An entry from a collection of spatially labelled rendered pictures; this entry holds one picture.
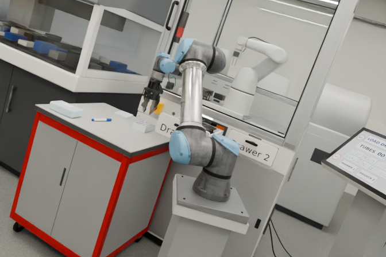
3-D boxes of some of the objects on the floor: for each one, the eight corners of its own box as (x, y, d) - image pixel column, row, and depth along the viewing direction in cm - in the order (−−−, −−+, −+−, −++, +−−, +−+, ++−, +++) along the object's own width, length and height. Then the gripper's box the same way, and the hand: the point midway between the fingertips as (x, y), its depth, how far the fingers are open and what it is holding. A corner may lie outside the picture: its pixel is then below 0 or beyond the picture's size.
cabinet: (238, 296, 195) (287, 176, 182) (104, 215, 230) (137, 110, 216) (264, 234, 284) (299, 151, 270) (165, 183, 318) (191, 106, 305)
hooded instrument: (42, 205, 218) (118, -68, 187) (-113, 106, 279) (-75, -112, 249) (137, 168, 329) (194, -6, 299) (11, 104, 391) (48, -47, 361)
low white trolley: (87, 291, 162) (131, 152, 149) (2, 230, 183) (34, 104, 170) (146, 242, 216) (182, 137, 203) (75, 200, 237) (104, 102, 224)
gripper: (144, 75, 183) (133, 111, 187) (161, 82, 180) (150, 117, 184) (150, 76, 191) (139, 109, 195) (167, 82, 188) (156, 116, 192)
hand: (147, 111), depth 192 cm, fingers open, 3 cm apart
